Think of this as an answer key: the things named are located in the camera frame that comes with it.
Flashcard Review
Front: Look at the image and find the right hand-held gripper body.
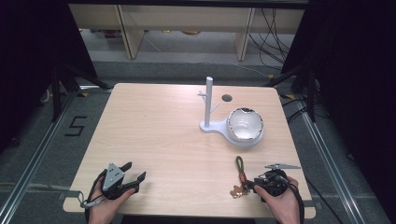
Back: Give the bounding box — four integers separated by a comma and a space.
253, 162, 302, 199

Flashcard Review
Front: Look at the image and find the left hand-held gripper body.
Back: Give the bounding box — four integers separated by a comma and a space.
100, 162, 140, 201

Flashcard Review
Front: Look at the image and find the keychain with green cord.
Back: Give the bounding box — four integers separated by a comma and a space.
229, 155, 251, 200

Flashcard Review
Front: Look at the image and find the person's right hand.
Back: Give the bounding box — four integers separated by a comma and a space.
253, 175, 302, 224

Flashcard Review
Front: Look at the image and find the person's left hand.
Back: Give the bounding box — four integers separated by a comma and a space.
88, 179, 137, 224

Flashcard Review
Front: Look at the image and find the white jewellery stand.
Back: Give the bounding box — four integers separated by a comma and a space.
197, 76, 265, 149

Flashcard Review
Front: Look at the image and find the black metal stand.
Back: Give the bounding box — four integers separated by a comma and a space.
49, 60, 110, 123
263, 60, 318, 123

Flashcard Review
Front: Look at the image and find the black curtain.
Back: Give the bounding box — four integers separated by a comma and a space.
281, 0, 396, 216
0, 0, 98, 153

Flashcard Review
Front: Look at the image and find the light wooden shelf unit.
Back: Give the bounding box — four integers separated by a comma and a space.
68, 3, 306, 63

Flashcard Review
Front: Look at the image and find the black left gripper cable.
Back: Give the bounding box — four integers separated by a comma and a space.
84, 169, 107, 224

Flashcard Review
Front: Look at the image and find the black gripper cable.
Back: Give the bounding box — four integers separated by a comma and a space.
274, 173, 305, 224
84, 169, 107, 224

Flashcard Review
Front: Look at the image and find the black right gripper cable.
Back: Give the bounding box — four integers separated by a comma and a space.
274, 173, 305, 224

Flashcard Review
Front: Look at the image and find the grey cable with plug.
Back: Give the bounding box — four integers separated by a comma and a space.
0, 182, 103, 210

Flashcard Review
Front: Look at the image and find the aluminium floor rail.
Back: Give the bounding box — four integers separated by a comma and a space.
297, 101, 366, 224
0, 89, 82, 224

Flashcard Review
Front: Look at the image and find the black floor cable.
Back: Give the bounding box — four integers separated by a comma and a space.
280, 96, 311, 124

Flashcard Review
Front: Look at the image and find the white floor cable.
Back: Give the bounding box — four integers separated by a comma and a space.
232, 62, 273, 79

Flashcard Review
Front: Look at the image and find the bundle of black cables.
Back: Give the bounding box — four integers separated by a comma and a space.
247, 7, 296, 70

